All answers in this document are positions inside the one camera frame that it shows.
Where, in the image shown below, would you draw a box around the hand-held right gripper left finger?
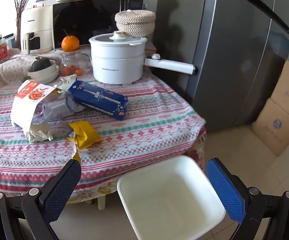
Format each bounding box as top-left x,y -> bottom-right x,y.
0,159 -> 82,240

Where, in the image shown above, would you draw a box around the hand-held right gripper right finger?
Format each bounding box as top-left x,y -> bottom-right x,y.
206,158 -> 289,240

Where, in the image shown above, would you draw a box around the white red snack bag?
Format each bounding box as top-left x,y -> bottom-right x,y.
11,79 -> 72,143

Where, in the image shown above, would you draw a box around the white plastic bin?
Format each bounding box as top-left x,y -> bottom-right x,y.
117,155 -> 227,240

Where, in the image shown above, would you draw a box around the yellow wrapper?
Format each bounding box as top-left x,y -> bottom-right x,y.
66,120 -> 103,164

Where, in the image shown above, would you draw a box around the crushed clear plastic bottle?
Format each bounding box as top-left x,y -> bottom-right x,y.
34,91 -> 85,125

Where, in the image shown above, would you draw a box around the blue cardboard box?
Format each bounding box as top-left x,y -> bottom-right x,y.
68,80 -> 128,121

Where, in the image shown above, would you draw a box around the white wrapper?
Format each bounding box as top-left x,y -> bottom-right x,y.
59,75 -> 78,92

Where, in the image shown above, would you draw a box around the floral under tablecloth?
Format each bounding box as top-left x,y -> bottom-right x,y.
0,127 -> 208,204

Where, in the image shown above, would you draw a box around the stacked cardboard boxes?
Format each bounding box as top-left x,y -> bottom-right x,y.
252,99 -> 289,157

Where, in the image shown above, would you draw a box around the white dotted cloth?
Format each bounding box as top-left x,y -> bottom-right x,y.
0,47 -> 65,92

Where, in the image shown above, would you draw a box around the red green patterned tablecloth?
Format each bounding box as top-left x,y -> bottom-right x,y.
0,45 -> 207,193

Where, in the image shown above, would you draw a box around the green squash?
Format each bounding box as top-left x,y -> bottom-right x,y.
28,57 -> 52,72

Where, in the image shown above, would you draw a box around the red spice jar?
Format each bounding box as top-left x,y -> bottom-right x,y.
0,38 -> 10,64

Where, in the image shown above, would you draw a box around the small white bowl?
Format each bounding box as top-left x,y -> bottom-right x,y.
27,61 -> 57,74

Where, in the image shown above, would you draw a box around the glass jar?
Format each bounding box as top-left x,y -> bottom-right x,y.
59,49 -> 93,77

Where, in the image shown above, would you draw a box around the large orange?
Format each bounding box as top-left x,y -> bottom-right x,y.
61,29 -> 80,52

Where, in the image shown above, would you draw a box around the cream air fryer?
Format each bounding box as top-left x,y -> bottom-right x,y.
20,4 -> 53,55

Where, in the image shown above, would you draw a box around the grey refrigerator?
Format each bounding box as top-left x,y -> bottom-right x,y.
148,0 -> 289,133

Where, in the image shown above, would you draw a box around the white electric pot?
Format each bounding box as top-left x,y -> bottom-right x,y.
89,31 -> 197,85

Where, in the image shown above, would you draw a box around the dried branches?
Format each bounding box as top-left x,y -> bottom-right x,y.
10,0 -> 36,48

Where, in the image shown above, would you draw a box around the woven lidded basket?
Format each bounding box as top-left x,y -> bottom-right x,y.
115,9 -> 156,38

